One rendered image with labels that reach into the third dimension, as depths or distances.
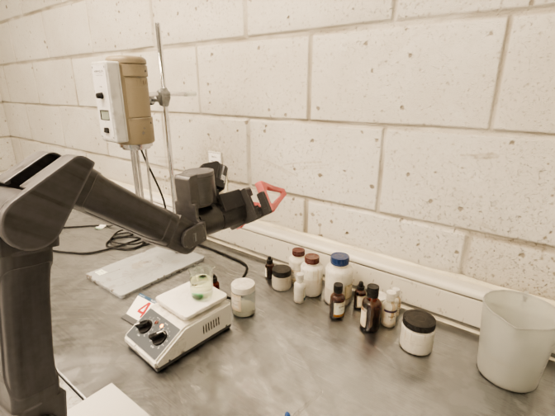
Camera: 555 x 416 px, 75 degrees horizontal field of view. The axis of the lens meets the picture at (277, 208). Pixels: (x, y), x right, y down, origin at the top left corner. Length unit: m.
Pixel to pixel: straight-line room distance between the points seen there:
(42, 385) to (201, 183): 0.36
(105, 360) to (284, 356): 0.37
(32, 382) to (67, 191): 0.23
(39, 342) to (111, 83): 0.67
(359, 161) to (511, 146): 0.34
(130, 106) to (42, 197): 0.62
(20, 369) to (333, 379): 0.52
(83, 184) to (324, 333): 0.61
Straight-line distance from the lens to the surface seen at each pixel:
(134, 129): 1.06
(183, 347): 0.83
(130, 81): 1.06
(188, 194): 0.65
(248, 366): 0.80
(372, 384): 0.79
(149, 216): 0.58
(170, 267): 1.18
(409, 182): 0.94
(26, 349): 0.54
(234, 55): 1.22
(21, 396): 0.56
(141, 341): 0.85
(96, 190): 0.52
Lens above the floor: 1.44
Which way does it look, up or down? 18 degrees down
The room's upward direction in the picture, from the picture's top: straight up
